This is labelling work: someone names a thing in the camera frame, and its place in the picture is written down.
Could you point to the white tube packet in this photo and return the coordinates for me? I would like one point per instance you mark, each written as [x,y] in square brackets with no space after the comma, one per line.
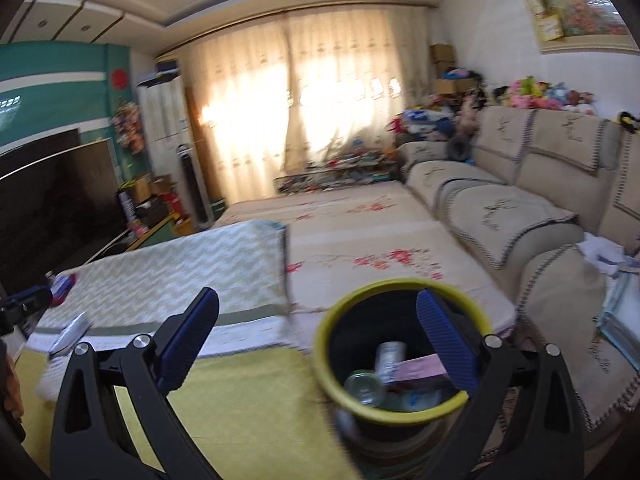
[70,335]

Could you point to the hanging flower decoration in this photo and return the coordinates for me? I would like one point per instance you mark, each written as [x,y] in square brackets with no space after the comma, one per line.
[127,125]

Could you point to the cluttered glass low table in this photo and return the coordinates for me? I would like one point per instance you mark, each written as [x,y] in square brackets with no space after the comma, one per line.
[340,177]

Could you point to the red round wall ornament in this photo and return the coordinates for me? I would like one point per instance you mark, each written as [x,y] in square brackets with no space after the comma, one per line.
[119,79]

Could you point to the white floor air conditioner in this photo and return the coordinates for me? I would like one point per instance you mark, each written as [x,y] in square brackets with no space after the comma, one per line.
[165,120]

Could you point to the cream embroidered curtains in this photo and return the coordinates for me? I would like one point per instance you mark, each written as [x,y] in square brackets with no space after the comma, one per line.
[300,110]

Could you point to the pile of folded cloths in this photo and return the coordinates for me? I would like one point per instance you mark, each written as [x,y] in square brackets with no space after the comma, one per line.
[620,300]

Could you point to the white pill bottle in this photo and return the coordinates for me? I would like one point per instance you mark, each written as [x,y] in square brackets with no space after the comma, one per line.
[390,357]

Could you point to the red tray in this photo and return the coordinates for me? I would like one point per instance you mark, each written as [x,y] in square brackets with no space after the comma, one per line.
[67,301]

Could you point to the large flat television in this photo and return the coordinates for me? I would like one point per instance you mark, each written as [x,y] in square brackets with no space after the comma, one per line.
[55,210]

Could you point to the white bottle with blue label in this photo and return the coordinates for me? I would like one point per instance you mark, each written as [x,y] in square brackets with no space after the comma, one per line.
[417,400]

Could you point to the green and yellow cabinet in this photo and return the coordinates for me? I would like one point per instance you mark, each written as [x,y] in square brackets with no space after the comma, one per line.
[160,232]

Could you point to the open cardboard boxes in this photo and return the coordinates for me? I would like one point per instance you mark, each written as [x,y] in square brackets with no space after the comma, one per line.
[145,190]

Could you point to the person's left hand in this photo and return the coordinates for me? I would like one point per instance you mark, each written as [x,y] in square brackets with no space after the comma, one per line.
[12,390]

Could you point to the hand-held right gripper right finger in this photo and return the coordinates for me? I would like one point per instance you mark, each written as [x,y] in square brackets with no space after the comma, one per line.
[447,340]

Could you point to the beige sofa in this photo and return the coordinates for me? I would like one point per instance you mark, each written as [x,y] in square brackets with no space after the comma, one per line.
[550,170]

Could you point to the pink drink carton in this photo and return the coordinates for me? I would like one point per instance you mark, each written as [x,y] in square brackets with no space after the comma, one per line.
[420,367]

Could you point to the green coconut water bottle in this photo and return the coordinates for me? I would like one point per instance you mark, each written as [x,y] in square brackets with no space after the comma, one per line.
[365,387]

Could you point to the black tower fan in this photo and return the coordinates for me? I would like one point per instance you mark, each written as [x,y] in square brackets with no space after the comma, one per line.
[192,185]

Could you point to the stacked cardboard boxes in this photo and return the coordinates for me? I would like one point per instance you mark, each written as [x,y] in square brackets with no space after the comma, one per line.
[445,67]

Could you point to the black bin with yellow rim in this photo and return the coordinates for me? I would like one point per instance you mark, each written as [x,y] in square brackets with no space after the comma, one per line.
[325,360]

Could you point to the framed landscape picture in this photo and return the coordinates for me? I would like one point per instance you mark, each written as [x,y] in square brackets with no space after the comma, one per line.
[575,0]

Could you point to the zigzag patterned tablecloth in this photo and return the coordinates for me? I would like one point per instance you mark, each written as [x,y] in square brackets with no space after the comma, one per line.
[175,270]

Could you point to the floral floor mat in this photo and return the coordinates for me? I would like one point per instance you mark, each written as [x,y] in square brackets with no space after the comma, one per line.
[360,230]

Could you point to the yellow cloth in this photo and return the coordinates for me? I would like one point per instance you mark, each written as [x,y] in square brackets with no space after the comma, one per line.
[240,410]

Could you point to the colourful toy pile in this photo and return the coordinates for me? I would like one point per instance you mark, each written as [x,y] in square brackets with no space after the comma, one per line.
[430,122]

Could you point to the black monitor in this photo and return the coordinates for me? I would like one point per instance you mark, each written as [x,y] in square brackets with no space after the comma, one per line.
[35,147]

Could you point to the row of plush toys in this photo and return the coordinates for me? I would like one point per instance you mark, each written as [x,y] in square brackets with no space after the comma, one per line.
[540,92]

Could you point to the blue cartoon box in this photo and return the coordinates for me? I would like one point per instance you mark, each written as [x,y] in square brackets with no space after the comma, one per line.
[63,287]

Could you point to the curtain rod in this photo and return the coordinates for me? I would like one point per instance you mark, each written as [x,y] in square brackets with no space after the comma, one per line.
[172,49]

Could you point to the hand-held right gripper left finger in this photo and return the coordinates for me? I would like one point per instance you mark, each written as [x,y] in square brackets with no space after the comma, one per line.
[187,340]

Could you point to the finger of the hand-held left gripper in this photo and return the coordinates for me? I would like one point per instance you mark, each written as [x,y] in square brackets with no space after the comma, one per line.
[35,297]

